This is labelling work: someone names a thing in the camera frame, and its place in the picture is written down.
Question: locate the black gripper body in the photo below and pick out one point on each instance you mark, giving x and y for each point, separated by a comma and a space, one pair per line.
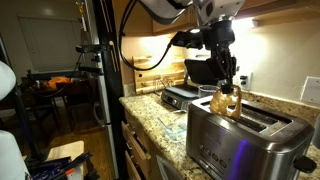
219, 35

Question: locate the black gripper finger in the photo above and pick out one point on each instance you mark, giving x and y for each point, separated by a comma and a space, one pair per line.
221, 71
232, 73

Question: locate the round toasted bread slice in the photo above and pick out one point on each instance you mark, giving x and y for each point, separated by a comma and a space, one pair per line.
220, 105

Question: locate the stainless steel two-slot toaster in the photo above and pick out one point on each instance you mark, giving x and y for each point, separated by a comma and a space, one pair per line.
240, 140

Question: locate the black plug in outlet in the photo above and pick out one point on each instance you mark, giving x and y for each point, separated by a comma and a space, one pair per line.
243, 80

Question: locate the clear drinking glass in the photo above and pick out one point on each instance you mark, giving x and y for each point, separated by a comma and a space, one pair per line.
207, 90

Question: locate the under-cabinet light strip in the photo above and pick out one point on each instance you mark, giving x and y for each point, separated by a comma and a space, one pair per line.
248, 25

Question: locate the black panini press grill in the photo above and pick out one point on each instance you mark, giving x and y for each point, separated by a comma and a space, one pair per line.
180, 93

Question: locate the wooden upper cabinets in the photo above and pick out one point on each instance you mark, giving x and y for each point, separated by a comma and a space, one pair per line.
266, 6

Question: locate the wooden cutting board rack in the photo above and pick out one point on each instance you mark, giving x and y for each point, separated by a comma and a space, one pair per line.
150, 78

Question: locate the clear glass food container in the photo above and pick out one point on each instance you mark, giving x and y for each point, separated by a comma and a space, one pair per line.
173, 131

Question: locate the wooden lower cabinet drawers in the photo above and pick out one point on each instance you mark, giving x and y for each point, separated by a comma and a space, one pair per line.
136, 146

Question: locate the stainless steel refrigerator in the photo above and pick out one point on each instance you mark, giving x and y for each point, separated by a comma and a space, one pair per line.
102, 100

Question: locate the dark dining table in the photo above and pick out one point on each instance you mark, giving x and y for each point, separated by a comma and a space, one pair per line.
66, 96

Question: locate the orange cloth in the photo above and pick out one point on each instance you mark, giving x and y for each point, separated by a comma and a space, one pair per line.
58, 82

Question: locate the window blind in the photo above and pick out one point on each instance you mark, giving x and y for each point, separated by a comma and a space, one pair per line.
50, 43

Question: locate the cream stool top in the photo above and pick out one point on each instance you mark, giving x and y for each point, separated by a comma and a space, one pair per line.
65, 151

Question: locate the pile of dark tools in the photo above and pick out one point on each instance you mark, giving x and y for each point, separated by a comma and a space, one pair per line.
56, 168

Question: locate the white rounded shell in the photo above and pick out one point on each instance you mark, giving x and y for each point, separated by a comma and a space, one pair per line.
6, 80

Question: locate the white rounded housing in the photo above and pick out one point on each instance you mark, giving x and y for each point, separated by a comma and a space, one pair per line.
11, 156

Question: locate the white wall power outlet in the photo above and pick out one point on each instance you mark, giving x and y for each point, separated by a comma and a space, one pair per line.
248, 86

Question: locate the white wall switch plate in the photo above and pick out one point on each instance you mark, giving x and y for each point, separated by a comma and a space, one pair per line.
311, 90

